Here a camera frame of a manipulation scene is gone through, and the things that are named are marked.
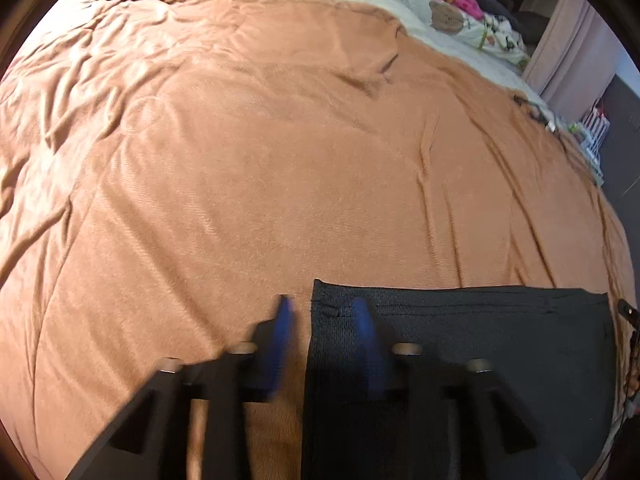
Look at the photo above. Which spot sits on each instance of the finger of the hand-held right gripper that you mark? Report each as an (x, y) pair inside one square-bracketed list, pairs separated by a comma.
[(627, 310)]

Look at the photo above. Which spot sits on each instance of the striped bag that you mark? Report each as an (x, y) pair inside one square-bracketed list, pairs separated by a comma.
[(595, 125)]

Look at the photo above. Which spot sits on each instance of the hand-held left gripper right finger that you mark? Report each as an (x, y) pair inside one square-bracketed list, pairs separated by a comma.
[(367, 345)]

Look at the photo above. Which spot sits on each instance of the bear print quilt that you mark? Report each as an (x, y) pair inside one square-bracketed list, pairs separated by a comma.
[(492, 35)]

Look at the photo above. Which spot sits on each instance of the black mesh shorts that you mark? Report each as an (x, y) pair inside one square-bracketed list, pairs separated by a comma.
[(500, 335)]

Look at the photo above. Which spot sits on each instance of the pink curtain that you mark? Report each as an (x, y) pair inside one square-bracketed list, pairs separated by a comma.
[(570, 45)]

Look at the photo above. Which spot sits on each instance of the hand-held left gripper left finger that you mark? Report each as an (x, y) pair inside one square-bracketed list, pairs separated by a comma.
[(280, 340)]

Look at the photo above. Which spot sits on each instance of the orange-brown blanket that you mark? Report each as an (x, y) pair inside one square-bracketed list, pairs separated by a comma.
[(250, 160)]

